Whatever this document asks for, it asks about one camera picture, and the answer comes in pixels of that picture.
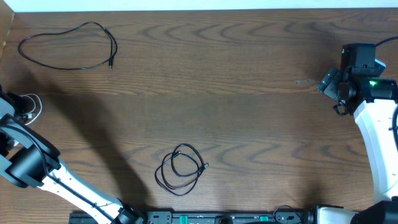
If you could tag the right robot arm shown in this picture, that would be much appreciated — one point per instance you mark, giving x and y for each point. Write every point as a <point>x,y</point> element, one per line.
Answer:
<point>359,91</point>

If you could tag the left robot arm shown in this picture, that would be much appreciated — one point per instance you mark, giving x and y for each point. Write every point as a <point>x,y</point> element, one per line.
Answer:
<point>29,160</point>

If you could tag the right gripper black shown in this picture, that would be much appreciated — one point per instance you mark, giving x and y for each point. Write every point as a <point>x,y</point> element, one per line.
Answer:
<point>331,83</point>

